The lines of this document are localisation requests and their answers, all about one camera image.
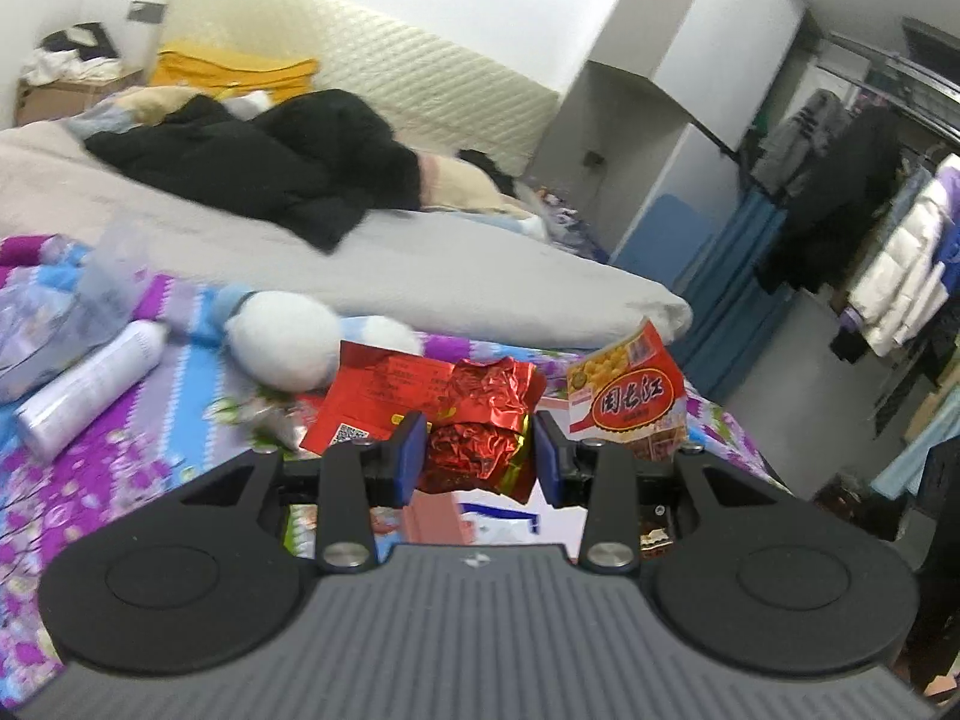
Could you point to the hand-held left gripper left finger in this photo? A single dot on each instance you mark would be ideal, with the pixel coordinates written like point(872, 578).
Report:
point(409, 461)

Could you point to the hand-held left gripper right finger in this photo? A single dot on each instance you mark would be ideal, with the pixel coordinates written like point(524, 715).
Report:
point(551, 461)

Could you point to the red foil packet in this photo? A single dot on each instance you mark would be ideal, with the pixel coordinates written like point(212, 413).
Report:
point(480, 435)

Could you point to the pink cardboard box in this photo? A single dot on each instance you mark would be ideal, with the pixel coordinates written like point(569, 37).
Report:
point(568, 536)

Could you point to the yellow red snack packet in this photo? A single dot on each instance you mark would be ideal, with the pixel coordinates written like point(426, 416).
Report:
point(626, 397)

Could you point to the white blue plush toy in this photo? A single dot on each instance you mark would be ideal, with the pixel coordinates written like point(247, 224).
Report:
point(285, 337)

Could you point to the grey duvet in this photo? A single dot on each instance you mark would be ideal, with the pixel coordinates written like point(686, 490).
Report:
point(375, 262)

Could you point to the blue board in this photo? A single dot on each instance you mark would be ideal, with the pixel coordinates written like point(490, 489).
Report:
point(667, 240)

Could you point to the blue curtain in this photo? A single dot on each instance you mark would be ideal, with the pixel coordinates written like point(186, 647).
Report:
point(742, 300)

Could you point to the beige pillow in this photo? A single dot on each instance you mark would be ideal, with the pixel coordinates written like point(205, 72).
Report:
point(457, 184)

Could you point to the black jacket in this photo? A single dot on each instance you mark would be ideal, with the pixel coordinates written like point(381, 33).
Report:
point(285, 165)

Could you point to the white tube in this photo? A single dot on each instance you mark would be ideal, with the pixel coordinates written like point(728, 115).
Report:
point(90, 390)

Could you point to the clear plastic bag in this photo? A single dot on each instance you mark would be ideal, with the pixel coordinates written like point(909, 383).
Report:
point(60, 315)

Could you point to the hanging black coat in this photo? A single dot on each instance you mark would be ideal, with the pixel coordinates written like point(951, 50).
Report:
point(832, 202)

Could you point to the cream quilted headboard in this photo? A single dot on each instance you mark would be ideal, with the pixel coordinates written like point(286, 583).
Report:
point(412, 67)

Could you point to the hanging white jacket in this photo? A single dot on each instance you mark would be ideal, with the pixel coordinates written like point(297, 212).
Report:
point(907, 262)

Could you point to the hanging grey striped garment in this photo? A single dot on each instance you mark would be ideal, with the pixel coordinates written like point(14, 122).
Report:
point(799, 135)

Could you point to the grey wardrobe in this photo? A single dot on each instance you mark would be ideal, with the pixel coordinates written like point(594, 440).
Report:
point(675, 52)

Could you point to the yellow pillow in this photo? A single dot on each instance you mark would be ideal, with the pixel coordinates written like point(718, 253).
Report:
point(225, 71)

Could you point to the cardboard nightstand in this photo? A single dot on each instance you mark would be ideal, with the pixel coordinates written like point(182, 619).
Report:
point(60, 101)

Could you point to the clothes rack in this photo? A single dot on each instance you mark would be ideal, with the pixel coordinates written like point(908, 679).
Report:
point(900, 71)

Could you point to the pile of clothes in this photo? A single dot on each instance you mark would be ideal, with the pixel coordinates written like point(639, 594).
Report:
point(67, 56)

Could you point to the wall socket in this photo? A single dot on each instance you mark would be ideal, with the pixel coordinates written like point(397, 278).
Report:
point(146, 13)

